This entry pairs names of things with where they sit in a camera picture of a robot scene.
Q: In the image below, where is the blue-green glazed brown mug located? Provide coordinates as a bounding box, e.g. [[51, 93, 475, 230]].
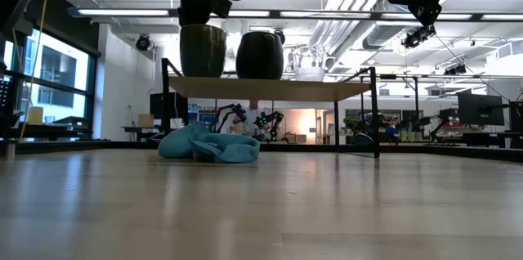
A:
[[179, 24, 228, 78]]

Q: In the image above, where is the black mug with green inside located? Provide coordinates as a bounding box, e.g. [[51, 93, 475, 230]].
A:
[[235, 30, 285, 81]]

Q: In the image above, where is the clear glass cup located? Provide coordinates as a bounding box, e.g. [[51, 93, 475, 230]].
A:
[[292, 45, 328, 83]]

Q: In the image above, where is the wooden shelf with black legs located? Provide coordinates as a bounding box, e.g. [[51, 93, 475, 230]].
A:
[[160, 57, 381, 159]]

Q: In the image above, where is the black round ceiling speaker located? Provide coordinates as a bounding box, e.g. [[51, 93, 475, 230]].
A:
[[136, 34, 152, 52]]

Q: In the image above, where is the long ceiling light bar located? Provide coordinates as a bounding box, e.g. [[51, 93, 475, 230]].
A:
[[67, 6, 523, 23]]

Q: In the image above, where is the black background monitor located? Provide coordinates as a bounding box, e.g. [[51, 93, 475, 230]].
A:
[[149, 92, 189, 120]]

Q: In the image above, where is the person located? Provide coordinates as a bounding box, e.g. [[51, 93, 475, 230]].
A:
[[239, 99, 267, 138]]

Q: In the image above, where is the black computer monitor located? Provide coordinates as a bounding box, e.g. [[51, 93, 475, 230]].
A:
[[457, 92, 506, 127]]

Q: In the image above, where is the cardboard box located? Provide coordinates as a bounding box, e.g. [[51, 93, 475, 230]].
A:
[[136, 113, 155, 129]]

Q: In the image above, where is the teal cloth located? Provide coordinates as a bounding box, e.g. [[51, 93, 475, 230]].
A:
[[158, 122, 261, 164]]

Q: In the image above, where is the dark blue bag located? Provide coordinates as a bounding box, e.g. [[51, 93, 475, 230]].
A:
[[351, 132, 373, 146]]

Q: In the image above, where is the black desk device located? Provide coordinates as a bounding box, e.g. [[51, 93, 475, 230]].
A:
[[52, 115, 89, 131]]

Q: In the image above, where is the yellow box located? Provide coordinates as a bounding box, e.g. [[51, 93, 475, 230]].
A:
[[26, 106, 44, 125]]

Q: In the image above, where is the black ceiling-mounted camera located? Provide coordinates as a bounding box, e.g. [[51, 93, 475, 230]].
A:
[[402, 25, 436, 49]]

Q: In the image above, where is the black metal table frame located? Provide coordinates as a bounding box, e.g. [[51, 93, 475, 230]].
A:
[[0, 139, 523, 164]]

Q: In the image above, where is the window with black frame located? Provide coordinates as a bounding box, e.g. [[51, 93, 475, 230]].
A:
[[0, 26, 99, 138]]

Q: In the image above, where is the yellow cable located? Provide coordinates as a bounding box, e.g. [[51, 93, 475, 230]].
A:
[[18, 0, 52, 138]]

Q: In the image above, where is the white table post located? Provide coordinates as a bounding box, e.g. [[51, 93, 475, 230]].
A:
[[4, 139, 17, 161]]

